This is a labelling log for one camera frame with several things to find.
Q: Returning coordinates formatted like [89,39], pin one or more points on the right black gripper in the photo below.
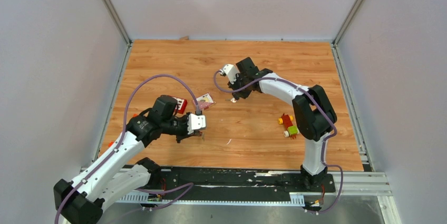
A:
[234,86]

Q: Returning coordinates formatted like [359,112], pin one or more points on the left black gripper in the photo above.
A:
[185,135]

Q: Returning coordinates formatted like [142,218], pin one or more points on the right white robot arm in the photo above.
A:
[314,114]

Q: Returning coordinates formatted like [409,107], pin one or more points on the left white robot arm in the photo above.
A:
[87,196]

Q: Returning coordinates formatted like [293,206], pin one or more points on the red paint tray box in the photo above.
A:
[181,105]

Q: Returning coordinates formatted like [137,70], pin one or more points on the pink card box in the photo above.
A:
[205,101]

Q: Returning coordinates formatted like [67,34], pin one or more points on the colourful toy block car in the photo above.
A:
[288,126]

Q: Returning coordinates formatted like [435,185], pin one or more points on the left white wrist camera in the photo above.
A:
[196,123]

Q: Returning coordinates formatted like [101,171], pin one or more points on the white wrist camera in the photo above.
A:
[196,123]
[230,71]

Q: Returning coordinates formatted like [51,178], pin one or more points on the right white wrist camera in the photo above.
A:
[230,71]

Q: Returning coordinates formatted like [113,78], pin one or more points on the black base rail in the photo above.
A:
[168,178]

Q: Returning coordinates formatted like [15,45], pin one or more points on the white slotted cable duct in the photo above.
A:
[221,197]

